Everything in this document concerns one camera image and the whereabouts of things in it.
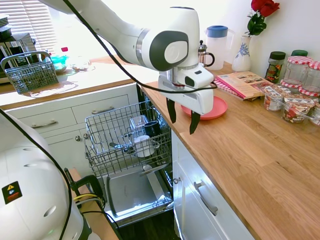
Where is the low jar with checkered lid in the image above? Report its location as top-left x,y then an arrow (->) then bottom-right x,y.
279,79 -> 303,90
297,86 -> 320,98

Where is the clear pitcher with blue lid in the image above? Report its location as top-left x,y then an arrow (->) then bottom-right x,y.
204,24 -> 236,71

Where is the dark mug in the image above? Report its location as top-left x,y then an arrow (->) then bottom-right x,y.
142,120 -> 161,138

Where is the stainless steel countertop appliance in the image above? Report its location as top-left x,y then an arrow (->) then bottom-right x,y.
0,32 -> 37,85

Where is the glass french press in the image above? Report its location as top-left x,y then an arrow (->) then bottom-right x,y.
197,39 -> 216,68

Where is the grey wire dishwasher rack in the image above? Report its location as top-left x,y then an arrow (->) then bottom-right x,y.
84,100 -> 174,179

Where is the clear plastic snack cup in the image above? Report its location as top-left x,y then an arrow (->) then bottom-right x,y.
309,103 -> 320,127
261,84 -> 293,112
281,96 -> 320,125

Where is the metal drawer handle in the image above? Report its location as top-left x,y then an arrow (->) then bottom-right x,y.
31,120 -> 58,129
193,180 -> 219,217
90,106 -> 115,115

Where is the green plastic item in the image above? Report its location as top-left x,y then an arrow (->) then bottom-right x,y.
50,54 -> 70,75

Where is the yellow cable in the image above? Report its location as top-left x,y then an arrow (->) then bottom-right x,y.
73,193 -> 106,210

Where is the stainless dishwasher door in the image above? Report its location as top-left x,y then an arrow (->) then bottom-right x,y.
98,169 -> 175,225

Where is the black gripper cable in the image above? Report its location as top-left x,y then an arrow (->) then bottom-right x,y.
0,0 -> 219,240

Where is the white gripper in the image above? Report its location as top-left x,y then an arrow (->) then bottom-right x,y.
157,74 -> 215,136

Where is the wooden robot mounting board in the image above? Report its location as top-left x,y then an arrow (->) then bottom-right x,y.
66,167 -> 123,240

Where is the small glass dish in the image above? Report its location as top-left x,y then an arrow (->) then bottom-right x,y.
69,59 -> 91,73

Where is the clear glass tumbler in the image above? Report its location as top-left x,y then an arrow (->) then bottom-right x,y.
129,115 -> 149,141

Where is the glass jar with checkered lid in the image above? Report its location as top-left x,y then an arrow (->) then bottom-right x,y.
303,61 -> 320,94
283,55 -> 314,87

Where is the pink cookbook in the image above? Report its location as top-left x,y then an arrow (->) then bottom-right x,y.
212,70 -> 276,102

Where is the white window blind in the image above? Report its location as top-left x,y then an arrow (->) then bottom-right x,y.
0,0 -> 57,55

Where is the grey plastic cutlery basket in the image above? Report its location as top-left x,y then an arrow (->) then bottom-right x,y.
0,51 -> 60,95

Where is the black countertop appliance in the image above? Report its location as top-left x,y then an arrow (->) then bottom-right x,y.
0,16 -> 12,43

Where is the red round plate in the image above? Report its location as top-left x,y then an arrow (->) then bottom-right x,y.
180,96 -> 229,121

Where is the white vase with blue flowers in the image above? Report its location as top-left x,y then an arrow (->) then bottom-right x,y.
231,34 -> 252,73

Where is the dark jar green lid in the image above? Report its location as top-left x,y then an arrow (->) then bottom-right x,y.
264,51 -> 287,85

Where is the jar with green lid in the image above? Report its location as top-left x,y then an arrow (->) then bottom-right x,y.
290,49 -> 309,58

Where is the white mug in rack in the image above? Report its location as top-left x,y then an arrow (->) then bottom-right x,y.
133,134 -> 158,158

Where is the black clamp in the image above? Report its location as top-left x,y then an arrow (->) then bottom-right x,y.
63,167 -> 106,210

